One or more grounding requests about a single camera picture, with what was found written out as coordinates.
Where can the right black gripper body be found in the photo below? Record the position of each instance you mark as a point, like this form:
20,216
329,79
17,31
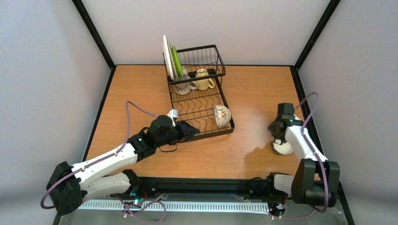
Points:
276,130

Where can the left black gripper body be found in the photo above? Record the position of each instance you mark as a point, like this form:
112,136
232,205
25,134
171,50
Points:
183,130

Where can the white bowl with dark base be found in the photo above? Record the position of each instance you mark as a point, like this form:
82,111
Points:
283,148

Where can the black wire dish rack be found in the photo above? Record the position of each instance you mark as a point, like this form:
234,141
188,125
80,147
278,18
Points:
197,107

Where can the tall seashell mug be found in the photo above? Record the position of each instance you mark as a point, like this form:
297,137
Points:
187,85

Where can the yellow handled white mug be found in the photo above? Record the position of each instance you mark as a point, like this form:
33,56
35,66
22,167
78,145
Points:
205,82

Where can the green plate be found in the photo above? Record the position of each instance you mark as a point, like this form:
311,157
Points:
176,60

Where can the blue striped white plate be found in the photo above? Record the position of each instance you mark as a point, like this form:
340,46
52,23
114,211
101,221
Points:
167,58

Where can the woven bamboo tray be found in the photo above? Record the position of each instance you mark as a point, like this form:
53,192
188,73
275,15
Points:
172,61

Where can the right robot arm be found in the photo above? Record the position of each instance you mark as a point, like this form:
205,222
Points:
316,180

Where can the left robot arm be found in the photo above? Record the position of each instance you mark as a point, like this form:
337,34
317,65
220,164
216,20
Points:
102,164

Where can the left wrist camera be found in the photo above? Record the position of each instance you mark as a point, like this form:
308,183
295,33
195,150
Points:
173,114

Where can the black aluminium base frame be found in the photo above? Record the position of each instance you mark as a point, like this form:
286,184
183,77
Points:
253,189

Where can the white slotted cable duct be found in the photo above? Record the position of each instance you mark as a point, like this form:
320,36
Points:
233,207

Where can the right black corner post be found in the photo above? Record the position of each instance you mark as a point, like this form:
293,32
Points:
325,17

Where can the black corner post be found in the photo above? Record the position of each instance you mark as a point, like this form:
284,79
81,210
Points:
325,17
80,7

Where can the left black corner post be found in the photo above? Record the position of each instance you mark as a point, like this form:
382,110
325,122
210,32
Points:
80,7

